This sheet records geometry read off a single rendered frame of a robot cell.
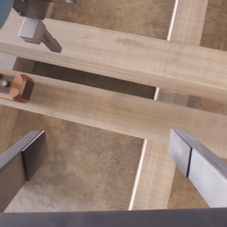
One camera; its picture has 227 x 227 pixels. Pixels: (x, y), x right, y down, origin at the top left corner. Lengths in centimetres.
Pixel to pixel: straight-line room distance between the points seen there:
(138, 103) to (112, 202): 38
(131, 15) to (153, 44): 33
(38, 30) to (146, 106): 28
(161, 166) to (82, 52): 40
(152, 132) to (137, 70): 16
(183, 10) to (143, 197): 61
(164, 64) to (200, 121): 17
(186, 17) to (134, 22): 21
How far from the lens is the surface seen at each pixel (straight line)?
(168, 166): 53
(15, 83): 47
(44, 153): 17
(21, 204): 77
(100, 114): 42
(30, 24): 36
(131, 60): 45
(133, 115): 41
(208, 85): 47
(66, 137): 65
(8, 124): 73
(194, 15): 68
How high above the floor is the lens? 61
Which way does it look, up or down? 80 degrees down
